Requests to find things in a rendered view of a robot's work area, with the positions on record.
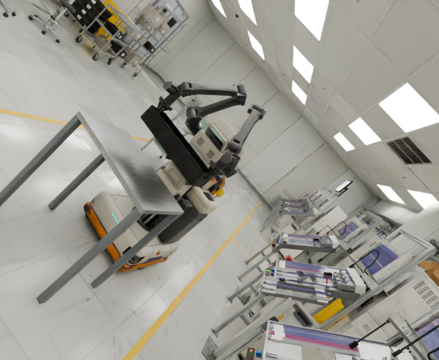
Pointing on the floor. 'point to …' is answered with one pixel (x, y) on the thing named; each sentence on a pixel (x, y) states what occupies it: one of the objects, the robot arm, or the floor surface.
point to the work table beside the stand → (156, 192)
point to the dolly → (88, 14)
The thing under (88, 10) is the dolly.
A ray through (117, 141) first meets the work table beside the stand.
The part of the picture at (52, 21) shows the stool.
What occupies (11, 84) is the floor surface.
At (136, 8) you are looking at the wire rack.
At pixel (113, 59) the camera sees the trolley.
